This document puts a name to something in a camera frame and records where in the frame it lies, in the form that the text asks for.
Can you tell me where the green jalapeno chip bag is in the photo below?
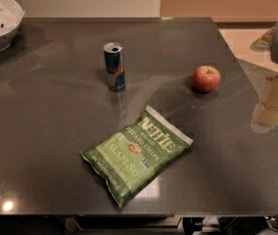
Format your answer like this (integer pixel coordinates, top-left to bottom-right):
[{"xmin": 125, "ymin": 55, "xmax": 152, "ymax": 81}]
[{"xmin": 81, "ymin": 106, "xmax": 193, "ymax": 207}]

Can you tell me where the red apple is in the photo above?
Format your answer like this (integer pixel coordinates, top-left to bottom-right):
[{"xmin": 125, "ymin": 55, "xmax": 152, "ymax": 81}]
[{"xmin": 193, "ymin": 66, "xmax": 220, "ymax": 93}]

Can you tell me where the blue silver energy drink can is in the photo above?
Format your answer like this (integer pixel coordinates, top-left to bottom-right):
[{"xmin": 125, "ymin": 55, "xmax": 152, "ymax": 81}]
[{"xmin": 103, "ymin": 42, "xmax": 125, "ymax": 91}]

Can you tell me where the white bowl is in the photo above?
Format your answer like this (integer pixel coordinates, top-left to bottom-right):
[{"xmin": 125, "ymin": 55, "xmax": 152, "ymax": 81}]
[{"xmin": 0, "ymin": 6, "xmax": 24, "ymax": 51}]

